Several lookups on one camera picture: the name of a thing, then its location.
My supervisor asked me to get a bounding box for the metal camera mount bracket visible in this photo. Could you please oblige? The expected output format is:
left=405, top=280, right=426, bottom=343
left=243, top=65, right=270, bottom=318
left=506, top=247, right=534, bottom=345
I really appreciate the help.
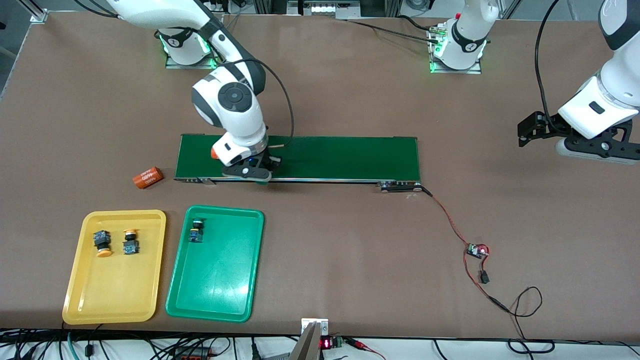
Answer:
left=289, top=318, right=330, bottom=360

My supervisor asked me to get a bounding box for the aluminium frame rack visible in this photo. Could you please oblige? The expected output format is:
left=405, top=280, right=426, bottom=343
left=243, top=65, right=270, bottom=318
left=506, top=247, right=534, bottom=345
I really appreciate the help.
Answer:
left=252, top=0, right=402, bottom=21

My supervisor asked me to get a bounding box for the yellow plastic tray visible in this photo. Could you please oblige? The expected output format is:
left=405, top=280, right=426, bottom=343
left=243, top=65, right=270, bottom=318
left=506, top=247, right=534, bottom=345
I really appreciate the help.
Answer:
left=62, top=209, right=167, bottom=326

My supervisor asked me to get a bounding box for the green conveyor belt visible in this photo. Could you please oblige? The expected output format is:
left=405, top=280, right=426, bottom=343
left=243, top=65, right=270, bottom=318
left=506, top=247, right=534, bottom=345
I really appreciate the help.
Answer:
left=173, top=133, right=432, bottom=195

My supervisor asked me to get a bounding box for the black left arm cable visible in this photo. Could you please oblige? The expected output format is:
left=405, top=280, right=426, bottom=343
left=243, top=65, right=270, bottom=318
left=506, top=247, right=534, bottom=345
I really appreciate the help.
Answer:
left=534, top=0, right=561, bottom=128

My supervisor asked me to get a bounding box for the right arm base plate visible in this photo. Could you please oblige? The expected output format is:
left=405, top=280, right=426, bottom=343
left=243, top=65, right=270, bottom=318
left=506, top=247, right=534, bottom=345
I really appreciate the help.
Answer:
left=164, top=14, right=224, bottom=70

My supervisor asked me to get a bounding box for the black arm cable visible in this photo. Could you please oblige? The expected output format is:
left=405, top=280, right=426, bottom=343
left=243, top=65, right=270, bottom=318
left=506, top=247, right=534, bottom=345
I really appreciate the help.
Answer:
left=215, top=57, right=296, bottom=149
left=534, top=0, right=561, bottom=128

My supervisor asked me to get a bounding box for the yellow push button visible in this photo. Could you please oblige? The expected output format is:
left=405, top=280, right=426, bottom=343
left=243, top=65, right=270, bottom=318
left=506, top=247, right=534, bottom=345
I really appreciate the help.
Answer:
left=122, top=229, right=140, bottom=256
left=93, top=229, right=114, bottom=258

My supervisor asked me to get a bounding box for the orange socket power strip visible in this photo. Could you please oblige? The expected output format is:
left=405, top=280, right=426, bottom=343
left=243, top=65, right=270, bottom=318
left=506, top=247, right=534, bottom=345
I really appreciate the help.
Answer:
left=172, top=347, right=213, bottom=360

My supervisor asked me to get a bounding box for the red clip lead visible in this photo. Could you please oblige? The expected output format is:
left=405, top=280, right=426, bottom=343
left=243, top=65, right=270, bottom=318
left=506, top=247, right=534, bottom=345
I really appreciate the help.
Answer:
left=345, top=338, right=387, bottom=360

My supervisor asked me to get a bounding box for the red conveyor power cable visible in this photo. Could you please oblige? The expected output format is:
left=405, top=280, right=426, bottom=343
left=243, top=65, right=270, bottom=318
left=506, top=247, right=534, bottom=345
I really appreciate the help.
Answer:
left=422, top=186, right=497, bottom=304

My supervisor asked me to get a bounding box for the thin black looped cable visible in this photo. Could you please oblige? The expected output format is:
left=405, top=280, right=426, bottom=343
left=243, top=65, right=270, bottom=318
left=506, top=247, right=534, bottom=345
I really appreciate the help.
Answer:
left=489, top=286, right=556, bottom=354

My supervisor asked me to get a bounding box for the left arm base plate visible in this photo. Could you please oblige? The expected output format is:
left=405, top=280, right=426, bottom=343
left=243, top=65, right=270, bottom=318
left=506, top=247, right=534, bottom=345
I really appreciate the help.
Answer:
left=426, top=24, right=484, bottom=75

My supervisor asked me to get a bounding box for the green plastic tray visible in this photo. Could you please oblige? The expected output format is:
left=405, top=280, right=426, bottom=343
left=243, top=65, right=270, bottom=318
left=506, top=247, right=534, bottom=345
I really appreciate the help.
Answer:
left=165, top=204, right=265, bottom=323

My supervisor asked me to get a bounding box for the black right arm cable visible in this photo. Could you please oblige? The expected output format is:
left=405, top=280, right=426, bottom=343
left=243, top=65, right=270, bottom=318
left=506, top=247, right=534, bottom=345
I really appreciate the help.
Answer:
left=215, top=57, right=296, bottom=149

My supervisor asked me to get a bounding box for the black cable on table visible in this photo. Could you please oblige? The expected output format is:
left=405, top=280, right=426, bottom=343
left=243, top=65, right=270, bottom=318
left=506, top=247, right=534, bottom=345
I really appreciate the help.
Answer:
left=345, top=15, right=441, bottom=45

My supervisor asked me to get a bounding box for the aluminium profile bar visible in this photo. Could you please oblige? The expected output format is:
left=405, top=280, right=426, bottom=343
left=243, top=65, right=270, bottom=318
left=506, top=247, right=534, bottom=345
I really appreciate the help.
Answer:
left=17, top=0, right=49, bottom=24

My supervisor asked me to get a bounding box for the teal cable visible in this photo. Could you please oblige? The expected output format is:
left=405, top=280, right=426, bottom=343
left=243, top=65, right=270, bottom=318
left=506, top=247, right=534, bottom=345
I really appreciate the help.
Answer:
left=66, top=331, right=82, bottom=360

